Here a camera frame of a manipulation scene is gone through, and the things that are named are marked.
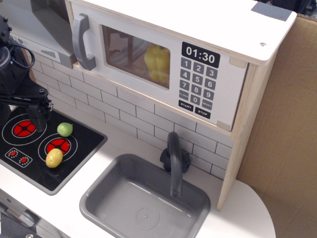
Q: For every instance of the black toy stovetop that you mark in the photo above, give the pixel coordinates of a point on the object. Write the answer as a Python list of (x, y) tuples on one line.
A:
[(23, 150)]

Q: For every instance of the green toy lime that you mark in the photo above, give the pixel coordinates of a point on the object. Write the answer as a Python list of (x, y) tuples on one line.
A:
[(65, 129)]

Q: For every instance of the grey range hood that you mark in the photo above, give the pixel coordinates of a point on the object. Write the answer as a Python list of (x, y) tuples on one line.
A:
[(43, 26)]

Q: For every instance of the yellow toy potato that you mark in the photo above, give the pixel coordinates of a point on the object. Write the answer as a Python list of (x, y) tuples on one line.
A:
[(54, 158)]

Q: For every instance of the grey tape patch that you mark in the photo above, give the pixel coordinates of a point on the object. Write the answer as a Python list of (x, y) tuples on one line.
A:
[(271, 11)]

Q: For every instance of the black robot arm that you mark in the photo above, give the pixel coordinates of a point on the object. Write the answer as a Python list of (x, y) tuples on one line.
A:
[(16, 86)]

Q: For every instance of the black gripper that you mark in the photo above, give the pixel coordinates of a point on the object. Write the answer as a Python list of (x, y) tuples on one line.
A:
[(34, 98)]

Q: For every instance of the grey plastic sink basin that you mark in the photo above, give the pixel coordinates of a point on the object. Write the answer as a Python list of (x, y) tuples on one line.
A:
[(131, 199)]

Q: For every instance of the white wooden microwave cabinet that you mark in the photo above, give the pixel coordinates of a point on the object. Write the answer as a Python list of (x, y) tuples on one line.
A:
[(226, 26)]

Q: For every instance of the brown cardboard panel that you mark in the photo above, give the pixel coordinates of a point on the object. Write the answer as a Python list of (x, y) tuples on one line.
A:
[(280, 161)]

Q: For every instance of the yellow toy bell pepper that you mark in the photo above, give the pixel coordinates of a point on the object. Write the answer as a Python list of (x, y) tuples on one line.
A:
[(157, 60)]

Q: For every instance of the dark grey toy faucet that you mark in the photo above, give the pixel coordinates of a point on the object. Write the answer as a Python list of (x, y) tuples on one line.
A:
[(175, 162)]

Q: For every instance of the white toy microwave door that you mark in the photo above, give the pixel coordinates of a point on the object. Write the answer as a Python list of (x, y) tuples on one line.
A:
[(202, 82)]

